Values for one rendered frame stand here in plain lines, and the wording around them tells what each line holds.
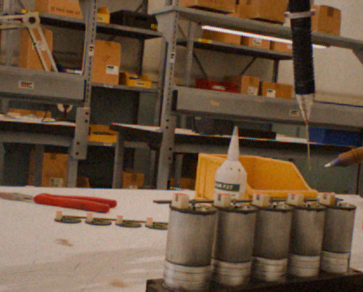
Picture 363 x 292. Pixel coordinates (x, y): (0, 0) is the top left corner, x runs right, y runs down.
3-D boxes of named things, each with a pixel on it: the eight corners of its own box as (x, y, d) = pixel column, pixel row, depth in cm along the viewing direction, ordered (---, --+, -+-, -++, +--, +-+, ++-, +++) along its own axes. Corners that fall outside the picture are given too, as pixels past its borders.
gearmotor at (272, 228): (293, 295, 34) (302, 207, 33) (261, 300, 32) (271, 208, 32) (263, 282, 36) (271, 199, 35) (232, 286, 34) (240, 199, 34)
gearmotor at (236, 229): (256, 301, 32) (266, 208, 32) (221, 306, 31) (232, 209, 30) (227, 287, 34) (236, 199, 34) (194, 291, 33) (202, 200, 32)
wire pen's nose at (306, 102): (293, 121, 32) (291, 94, 32) (302, 116, 33) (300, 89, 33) (311, 122, 32) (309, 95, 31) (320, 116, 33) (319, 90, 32)
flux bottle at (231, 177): (206, 215, 64) (214, 124, 64) (233, 215, 66) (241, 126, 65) (220, 221, 61) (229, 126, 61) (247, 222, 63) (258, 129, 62)
